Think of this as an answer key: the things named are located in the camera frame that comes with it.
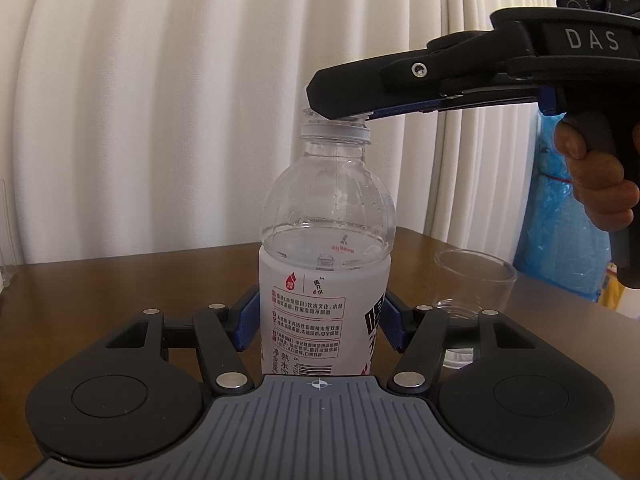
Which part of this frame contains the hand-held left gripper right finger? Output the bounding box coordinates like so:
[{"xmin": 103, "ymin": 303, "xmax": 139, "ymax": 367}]
[{"xmin": 377, "ymin": 289, "xmax": 540, "ymax": 397}]

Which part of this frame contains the clear white-label water bottle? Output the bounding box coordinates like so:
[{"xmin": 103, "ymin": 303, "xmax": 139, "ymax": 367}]
[{"xmin": 257, "ymin": 109, "xmax": 399, "ymax": 379}]

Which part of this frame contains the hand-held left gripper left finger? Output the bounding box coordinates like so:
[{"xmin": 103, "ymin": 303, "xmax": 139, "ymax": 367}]
[{"xmin": 102, "ymin": 291, "xmax": 264, "ymax": 394}]

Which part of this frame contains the yellow packet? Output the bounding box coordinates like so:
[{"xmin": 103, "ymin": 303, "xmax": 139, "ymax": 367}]
[{"xmin": 602, "ymin": 259, "xmax": 640, "ymax": 320}]

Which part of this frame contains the white curtain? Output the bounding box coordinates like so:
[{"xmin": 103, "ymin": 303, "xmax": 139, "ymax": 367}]
[{"xmin": 0, "ymin": 0, "xmax": 576, "ymax": 267}]

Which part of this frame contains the blue plastic bag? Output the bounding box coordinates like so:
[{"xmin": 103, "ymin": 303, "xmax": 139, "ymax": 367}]
[{"xmin": 514, "ymin": 112, "xmax": 617, "ymax": 305}]

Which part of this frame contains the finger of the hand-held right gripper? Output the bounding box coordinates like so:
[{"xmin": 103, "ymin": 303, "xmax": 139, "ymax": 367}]
[
  {"xmin": 366, "ymin": 79, "xmax": 543, "ymax": 122},
  {"xmin": 304, "ymin": 29, "xmax": 507, "ymax": 123}
]

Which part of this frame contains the clear plastic cup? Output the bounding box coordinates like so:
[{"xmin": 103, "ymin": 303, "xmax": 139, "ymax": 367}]
[{"xmin": 433, "ymin": 248, "xmax": 518, "ymax": 370}]

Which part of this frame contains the person's right hand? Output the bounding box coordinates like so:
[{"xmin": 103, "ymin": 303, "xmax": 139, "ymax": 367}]
[{"xmin": 552, "ymin": 121, "xmax": 640, "ymax": 234}]

